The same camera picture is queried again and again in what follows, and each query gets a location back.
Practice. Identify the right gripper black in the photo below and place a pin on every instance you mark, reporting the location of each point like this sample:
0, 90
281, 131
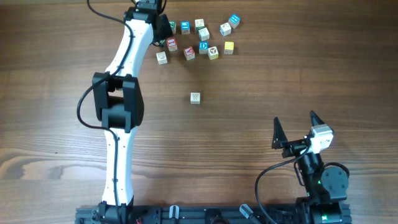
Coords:
280, 139

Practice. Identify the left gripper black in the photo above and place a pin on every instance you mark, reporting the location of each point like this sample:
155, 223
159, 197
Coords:
168, 33

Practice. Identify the yellow sided picture block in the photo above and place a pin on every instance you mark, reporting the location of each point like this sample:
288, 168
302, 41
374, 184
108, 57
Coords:
213, 53

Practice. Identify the wooden W block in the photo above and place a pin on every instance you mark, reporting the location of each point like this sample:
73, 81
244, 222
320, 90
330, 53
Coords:
195, 98

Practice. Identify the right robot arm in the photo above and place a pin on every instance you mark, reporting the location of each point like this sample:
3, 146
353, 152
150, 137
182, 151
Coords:
326, 184

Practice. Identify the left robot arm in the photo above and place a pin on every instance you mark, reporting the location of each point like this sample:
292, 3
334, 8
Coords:
120, 107

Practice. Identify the red top block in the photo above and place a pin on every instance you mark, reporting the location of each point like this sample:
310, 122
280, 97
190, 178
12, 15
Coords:
172, 44

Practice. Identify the plain block red side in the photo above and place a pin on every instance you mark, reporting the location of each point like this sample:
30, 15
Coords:
161, 58

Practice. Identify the green N block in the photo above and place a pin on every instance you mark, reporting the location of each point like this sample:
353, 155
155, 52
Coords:
173, 26

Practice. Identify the red A block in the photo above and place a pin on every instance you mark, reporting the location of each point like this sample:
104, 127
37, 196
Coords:
189, 53

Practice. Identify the blue top block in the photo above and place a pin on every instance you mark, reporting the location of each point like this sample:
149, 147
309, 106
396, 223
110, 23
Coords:
185, 27

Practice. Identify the blue D block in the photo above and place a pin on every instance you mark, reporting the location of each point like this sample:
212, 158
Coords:
203, 47

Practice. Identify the plain block green side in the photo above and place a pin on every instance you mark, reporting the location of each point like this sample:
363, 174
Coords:
199, 24

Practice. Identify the white block beside D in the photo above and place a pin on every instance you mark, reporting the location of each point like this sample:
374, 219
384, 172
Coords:
204, 34

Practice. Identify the white block blue side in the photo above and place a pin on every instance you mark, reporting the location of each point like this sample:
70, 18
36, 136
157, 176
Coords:
225, 29

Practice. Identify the yellow top block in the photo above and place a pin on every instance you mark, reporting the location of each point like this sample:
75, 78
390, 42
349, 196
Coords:
228, 48

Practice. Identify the blue block far right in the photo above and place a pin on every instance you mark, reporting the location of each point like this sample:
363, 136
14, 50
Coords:
234, 21

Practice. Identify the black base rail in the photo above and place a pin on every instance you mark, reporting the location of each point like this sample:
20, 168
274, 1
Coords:
279, 213

